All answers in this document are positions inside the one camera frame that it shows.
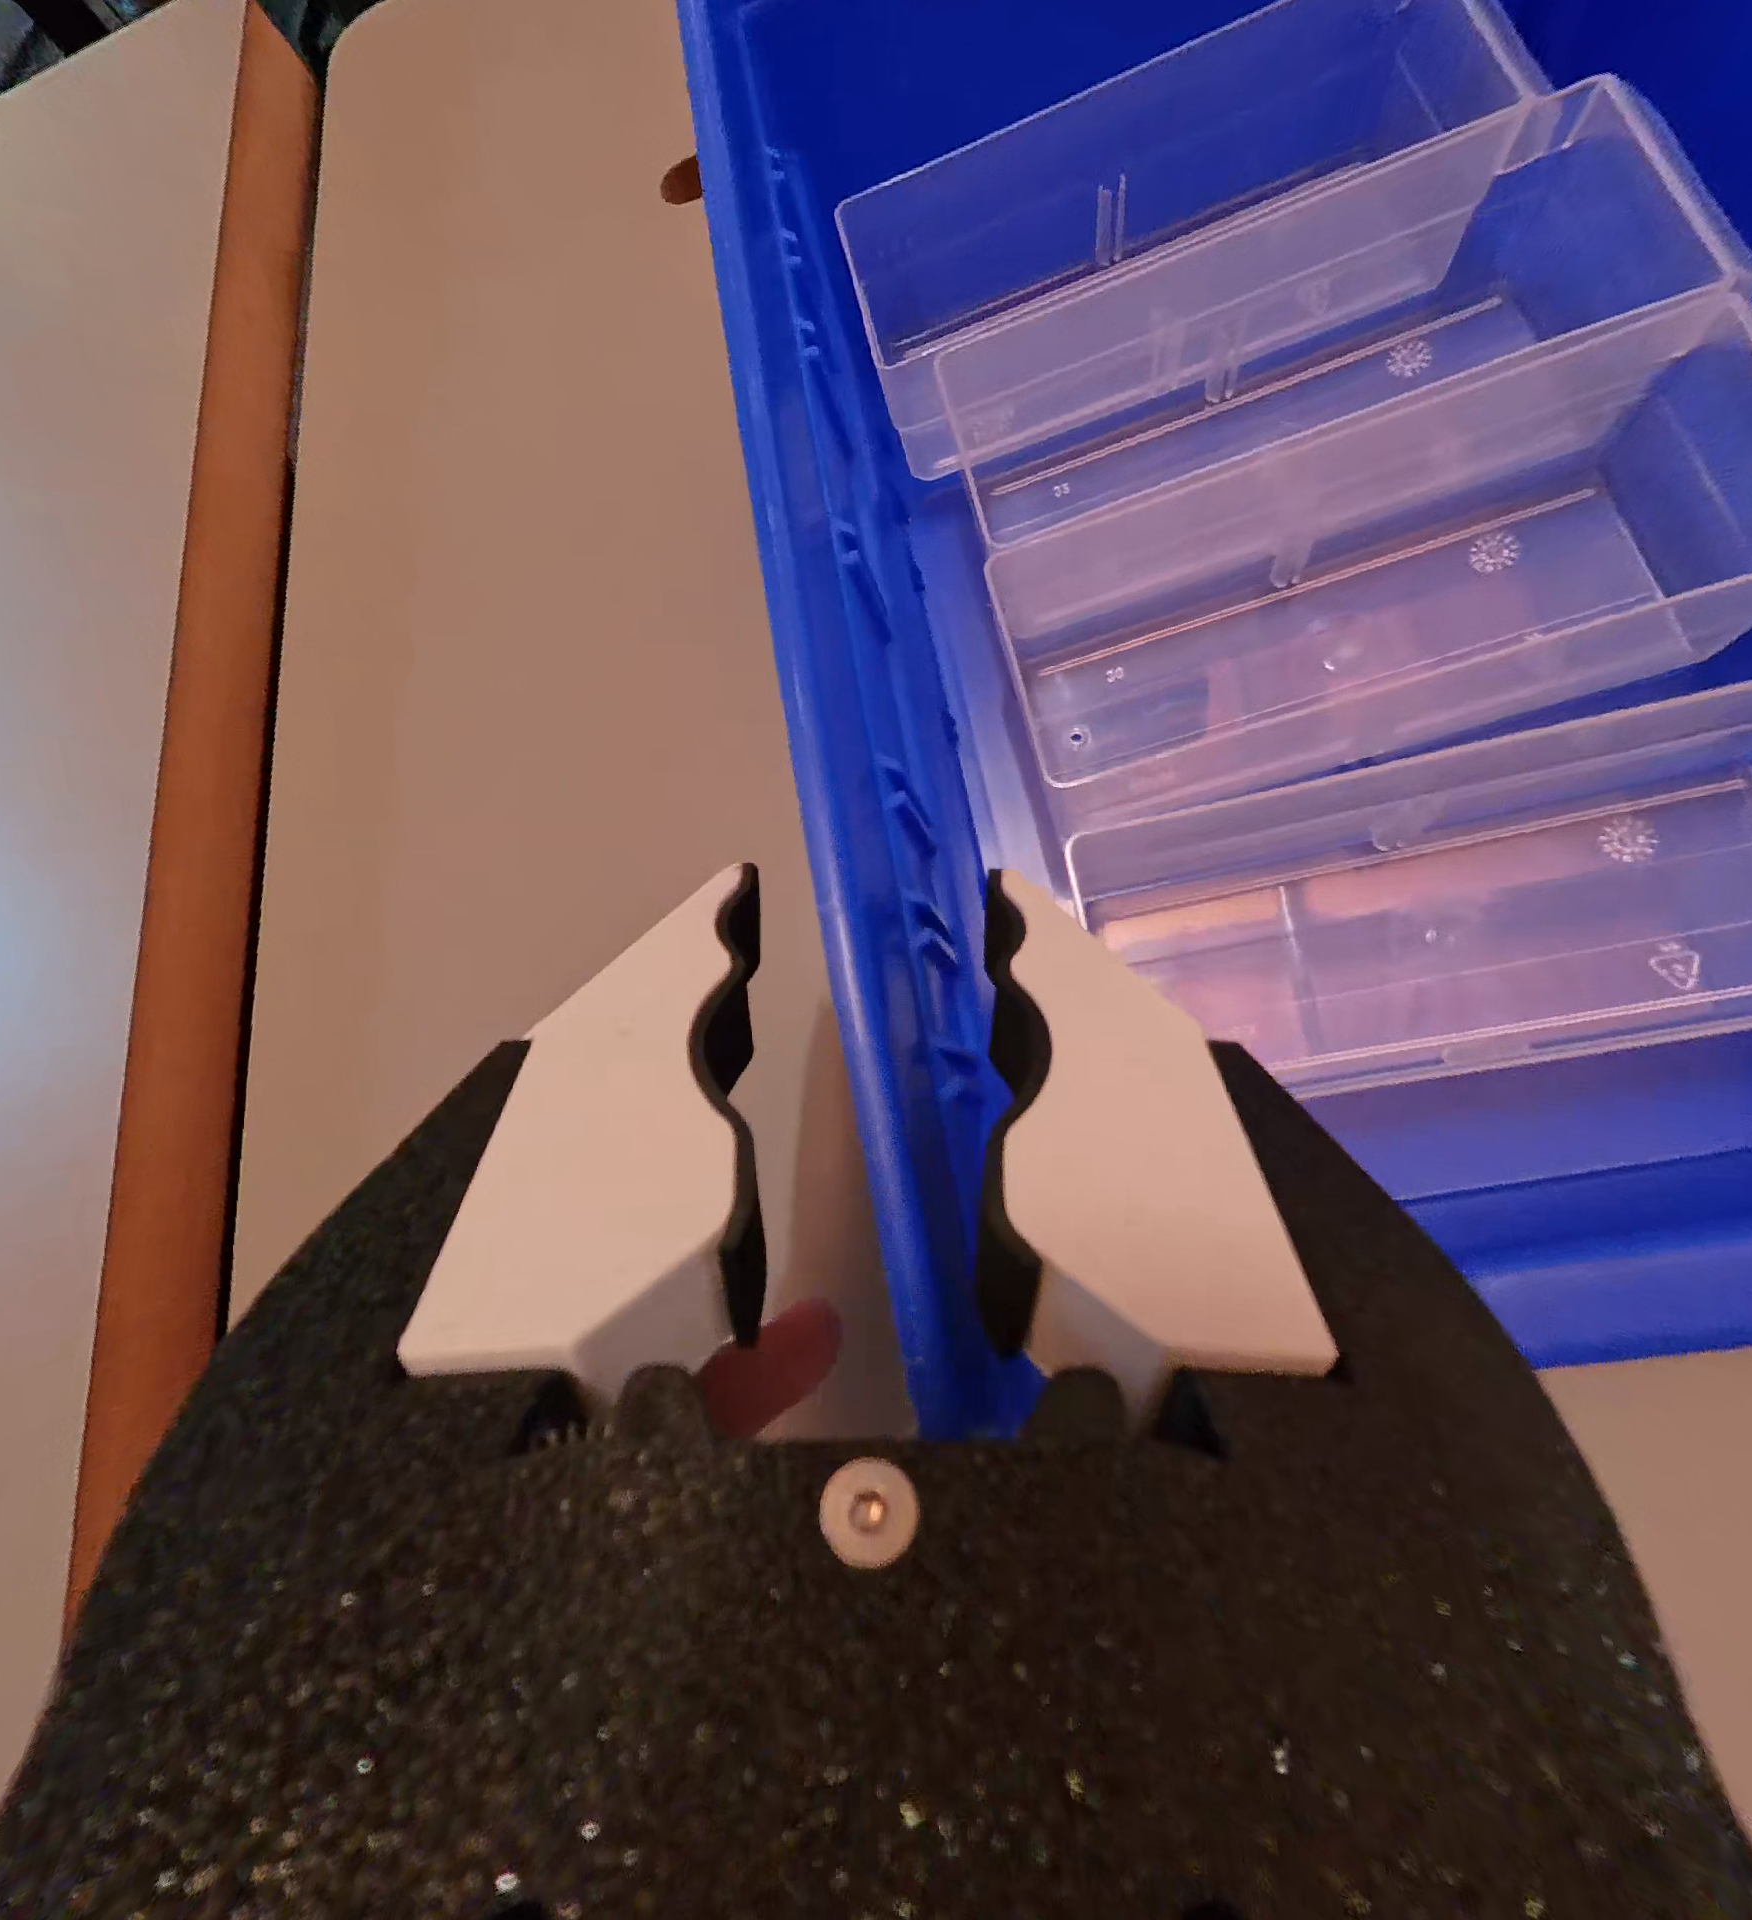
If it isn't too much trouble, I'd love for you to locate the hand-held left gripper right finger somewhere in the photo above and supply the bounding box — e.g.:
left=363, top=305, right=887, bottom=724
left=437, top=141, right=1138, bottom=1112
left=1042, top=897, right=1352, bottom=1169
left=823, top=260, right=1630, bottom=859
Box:
left=973, top=867, right=1343, bottom=1425

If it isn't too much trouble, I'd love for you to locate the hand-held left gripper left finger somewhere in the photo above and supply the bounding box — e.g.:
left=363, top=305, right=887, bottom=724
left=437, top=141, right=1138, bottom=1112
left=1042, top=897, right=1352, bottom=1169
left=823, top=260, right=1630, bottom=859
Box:
left=395, top=859, right=769, bottom=1413

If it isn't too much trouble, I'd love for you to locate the clear plastic drawer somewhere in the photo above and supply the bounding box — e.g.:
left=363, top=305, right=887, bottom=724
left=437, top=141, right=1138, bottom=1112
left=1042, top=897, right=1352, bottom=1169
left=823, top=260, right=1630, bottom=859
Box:
left=935, top=75, right=1752, bottom=549
left=984, top=293, right=1752, bottom=789
left=835, top=0, right=1553, bottom=482
left=1062, top=660, right=1752, bottom=1097

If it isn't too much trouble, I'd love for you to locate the blue plastic bin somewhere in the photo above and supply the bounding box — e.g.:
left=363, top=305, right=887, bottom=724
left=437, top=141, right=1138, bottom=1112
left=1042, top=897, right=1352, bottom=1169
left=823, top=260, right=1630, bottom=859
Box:
left=673, top=0, right=1752, bottom=1444

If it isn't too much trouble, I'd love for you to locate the dark red sticker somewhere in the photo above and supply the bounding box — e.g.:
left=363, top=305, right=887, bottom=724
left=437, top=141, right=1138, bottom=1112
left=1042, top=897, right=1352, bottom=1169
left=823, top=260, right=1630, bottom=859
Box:
left=699, top=1298, right=843, bottom=1444

